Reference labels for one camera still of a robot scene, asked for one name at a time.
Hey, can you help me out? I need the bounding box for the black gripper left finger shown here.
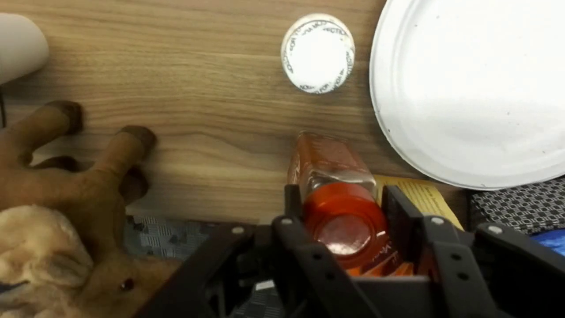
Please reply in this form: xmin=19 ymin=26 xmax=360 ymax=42
xmin=138 ymin=183 xmax=378 ymax=318

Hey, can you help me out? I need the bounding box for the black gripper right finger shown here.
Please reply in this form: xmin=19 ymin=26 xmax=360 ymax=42
xmin=381 ymin=183 xmax=565 ymax=318

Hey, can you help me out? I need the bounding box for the spice bottle with orange lid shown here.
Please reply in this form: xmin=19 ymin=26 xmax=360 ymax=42
xmin=288 ymin=130 xmax=413 ymax=279

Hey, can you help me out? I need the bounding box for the small white-capped pill bottle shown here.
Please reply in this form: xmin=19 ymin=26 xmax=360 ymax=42
xmin=281 ymin=14 xmax=357 ymax=95

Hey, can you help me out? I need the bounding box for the white paper plate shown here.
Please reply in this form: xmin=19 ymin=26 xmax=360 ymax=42
xmin=369 ymin=0 xmax=565 ymax=190

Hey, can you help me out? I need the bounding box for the open yellow cardboard box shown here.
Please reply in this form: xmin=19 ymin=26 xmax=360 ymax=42
xmin=376 ymin=174 xmax=466 ymax=231

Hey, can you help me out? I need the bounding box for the grey perforated box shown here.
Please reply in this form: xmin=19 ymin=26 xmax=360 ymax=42
xmin=470 ymin=174 xmax=565 ymax=236

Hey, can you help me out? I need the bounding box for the blue sponge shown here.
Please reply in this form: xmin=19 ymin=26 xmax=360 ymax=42
xmin=528 ymin=227 xmax=565 ymax=258

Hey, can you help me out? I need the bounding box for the brown moose plush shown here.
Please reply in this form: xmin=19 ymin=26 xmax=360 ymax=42
xmin=0 ymin=99 xmax=178 ymax=318

